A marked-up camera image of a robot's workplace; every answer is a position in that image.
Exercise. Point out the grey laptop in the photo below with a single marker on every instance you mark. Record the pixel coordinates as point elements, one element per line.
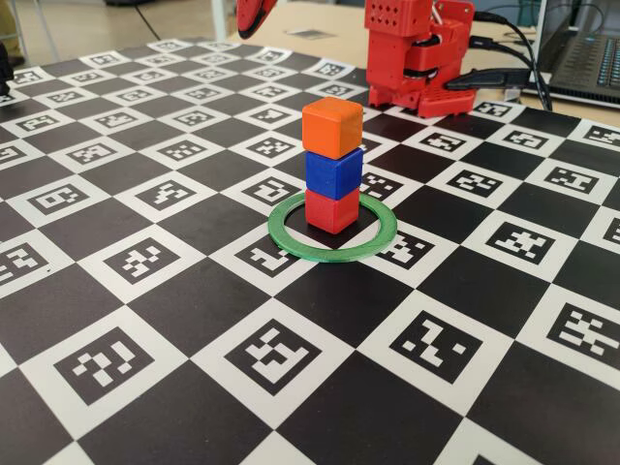
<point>581,58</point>

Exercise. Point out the black stand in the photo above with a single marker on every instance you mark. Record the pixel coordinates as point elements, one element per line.
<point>5,68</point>

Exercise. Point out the small grey flat card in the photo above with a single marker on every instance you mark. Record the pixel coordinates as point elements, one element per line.
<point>307,33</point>

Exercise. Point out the red cube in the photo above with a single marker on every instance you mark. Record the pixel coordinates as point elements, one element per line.
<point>331,213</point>

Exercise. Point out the red robot base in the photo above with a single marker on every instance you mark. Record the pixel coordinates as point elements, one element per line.
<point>445,102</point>

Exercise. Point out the grey metal chair leg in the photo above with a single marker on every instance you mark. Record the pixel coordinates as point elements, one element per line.
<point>21,39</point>
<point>50,24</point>

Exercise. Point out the orange cube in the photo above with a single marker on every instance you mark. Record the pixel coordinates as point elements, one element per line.
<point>329,128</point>

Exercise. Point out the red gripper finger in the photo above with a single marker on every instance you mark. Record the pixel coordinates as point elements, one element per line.
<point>247,17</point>
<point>269,6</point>

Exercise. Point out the white metal post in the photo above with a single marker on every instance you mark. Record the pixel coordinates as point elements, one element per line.
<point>219,19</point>

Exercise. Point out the black white marker checkerboard mat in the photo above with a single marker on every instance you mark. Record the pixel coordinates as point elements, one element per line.
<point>339,300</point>

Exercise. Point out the brown trouser leg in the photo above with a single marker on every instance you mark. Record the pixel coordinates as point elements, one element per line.
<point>7,19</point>

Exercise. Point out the blue cube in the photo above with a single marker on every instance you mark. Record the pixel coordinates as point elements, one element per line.
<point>331,174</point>

